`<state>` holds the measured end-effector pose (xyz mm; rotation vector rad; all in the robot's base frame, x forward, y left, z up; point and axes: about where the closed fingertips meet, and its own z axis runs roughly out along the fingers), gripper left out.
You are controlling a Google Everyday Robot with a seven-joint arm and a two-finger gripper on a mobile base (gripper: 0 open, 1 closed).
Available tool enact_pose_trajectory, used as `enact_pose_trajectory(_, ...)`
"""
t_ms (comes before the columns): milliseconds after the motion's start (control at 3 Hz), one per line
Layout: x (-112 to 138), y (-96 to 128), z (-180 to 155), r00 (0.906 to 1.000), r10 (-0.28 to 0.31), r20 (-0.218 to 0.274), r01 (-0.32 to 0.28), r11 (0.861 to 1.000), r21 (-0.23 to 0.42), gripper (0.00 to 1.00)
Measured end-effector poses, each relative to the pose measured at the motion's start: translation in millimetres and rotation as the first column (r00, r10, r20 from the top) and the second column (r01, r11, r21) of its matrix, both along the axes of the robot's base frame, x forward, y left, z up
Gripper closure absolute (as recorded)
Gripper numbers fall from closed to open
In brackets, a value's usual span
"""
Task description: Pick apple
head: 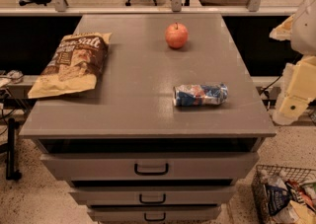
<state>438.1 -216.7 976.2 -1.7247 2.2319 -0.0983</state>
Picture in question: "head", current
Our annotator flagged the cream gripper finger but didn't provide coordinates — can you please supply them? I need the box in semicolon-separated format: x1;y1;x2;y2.
279;55;316;118

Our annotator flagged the red apple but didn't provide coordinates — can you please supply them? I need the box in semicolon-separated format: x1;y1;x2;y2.
165;23;189;49

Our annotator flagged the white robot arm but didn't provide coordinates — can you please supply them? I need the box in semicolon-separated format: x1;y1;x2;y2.
270;0;316;125

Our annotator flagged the crushed blue soda can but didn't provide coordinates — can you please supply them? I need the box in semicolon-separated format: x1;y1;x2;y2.
173;83;228;107

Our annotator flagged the red snack bag in basket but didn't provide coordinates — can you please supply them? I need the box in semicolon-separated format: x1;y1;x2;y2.
285;180;316;211

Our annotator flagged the blue snack bag in basket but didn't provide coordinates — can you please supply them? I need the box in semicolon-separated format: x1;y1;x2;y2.
266;186;290;216

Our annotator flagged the grey drawer cabinet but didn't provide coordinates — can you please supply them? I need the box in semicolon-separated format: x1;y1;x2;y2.
22;14;275;224

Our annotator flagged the sea salt chips bag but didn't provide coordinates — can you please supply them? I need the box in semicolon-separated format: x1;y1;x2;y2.
28;33;112;99

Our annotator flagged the black stand left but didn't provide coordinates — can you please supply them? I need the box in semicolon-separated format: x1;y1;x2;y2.
0;118;22;181

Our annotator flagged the black cable right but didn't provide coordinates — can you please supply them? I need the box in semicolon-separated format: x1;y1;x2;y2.
259;75;282;109

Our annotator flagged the wire basket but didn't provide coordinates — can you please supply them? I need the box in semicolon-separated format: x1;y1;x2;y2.
252;165;316;224

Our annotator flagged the top drawer black handle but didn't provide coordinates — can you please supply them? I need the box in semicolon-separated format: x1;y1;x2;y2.
134;163;169;176

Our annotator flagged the drawer black handle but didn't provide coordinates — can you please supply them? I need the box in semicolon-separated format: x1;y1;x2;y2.
134;163;169;176
143;213;166;222
138;193;166;204

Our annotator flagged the middle drawer black handle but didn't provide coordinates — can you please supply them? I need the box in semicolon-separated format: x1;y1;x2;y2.
138;193;166;204

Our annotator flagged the bottom drawer black handle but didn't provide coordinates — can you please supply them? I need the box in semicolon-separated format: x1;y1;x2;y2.
143;213;166;222

